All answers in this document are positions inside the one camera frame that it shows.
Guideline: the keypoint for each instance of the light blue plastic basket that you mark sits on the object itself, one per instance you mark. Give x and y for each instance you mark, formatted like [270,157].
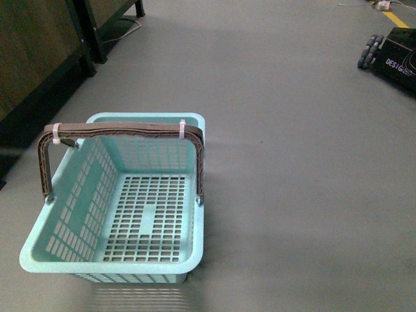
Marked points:
[122,209]

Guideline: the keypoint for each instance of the right white zip tie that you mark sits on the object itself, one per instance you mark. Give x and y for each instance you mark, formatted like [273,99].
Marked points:
[182,125]

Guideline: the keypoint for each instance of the white zip tie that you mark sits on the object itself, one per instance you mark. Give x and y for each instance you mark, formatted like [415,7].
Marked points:
[182,125]
[55,132]

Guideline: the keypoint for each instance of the left white zip tie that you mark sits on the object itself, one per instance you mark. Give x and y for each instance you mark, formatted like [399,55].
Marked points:
[55,132]

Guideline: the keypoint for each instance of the grey roller wheel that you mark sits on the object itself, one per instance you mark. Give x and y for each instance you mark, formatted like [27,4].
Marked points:
[370,52]

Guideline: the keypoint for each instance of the dark wooden display stand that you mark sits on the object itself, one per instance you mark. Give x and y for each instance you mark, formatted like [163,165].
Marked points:
[46,47]

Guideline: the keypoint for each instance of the black printed box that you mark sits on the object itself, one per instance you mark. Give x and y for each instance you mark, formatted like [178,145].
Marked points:
[396,59]

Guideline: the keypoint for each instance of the white power adapter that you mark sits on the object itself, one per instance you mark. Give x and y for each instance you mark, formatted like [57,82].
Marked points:
[382,5]

